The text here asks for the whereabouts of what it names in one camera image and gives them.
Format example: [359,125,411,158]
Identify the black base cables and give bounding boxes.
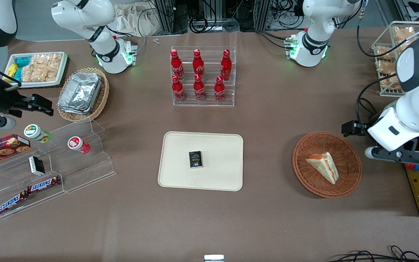
[256,30,291,50]

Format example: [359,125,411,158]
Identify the aluminium frame profile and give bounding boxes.
[151,0,176,34]
[255,0,272,32]

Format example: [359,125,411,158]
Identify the white rectangular snack tray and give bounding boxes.
[4,51,69,89]

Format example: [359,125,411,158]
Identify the clear acrylic bottle rack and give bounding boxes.
[170,46,238,107]

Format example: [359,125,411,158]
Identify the beige plastic tray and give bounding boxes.
[157,131,244,192]

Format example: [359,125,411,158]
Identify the wrapped triangle sandwich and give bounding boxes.
[306,152,340,185]

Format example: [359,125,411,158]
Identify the round brown wicker basket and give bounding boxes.
[292,131,362,199]

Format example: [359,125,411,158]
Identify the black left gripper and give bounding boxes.
[342,120,419,151]

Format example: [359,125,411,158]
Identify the black cable bundle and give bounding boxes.
[271,0,307,30]

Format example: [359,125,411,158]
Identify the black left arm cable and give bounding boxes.
[356,74,400,126]

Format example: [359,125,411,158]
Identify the Snickers chocolate bar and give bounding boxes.
[0,191,28,216]
[27,176,62,194]

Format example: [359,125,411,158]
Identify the clear rice cracker bag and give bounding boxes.
[21,65,59,83]
[31,53,64,70]

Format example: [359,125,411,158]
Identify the grey base cable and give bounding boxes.
[135,34,148,56]

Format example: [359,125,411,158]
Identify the green lid yogurt cup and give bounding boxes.
[24,124,52,143]

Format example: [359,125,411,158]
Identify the black cable coil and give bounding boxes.
[188,0,211,34]

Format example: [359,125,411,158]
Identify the red cola bottle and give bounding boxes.
[193,74,207,102]
[171,75,187,103]
[192,49,205,79]
[171,49,185,81]
[220,49,233,82]
[214,76,227,103]

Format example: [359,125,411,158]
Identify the white cloth bag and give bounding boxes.
[113,2,160,37]

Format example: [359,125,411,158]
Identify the black and white small box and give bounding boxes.
[28,155,46,176]

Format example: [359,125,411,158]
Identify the clear cracker snack bag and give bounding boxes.
[374,44,395,61]
[380,75,403,94]
[376,60,399,75]
[392,26,416,46]

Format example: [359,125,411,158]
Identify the white wire basket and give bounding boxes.
[371,21,419,97]

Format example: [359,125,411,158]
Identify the red tartan cookie box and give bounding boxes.
[0,134,31,169]

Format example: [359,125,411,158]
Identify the small black card box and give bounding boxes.
[189,151,203,169]

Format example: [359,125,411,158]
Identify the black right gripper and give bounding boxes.
[0,86,54,118]

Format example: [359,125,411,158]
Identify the aluminium foil container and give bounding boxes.
[57,72,103,112]
[58,106,99,116]

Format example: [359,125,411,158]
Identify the oval light wicker basket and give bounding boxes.
[56,67,110,123]

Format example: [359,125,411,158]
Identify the red lid yogurt cup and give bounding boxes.
[67,136,91,154]

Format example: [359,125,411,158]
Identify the black floor cables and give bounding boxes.
[327,245,419,262]

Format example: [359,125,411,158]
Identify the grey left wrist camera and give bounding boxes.
[364,146,419,164]

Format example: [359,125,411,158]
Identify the black looped cable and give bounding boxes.
[356,0,419,58]

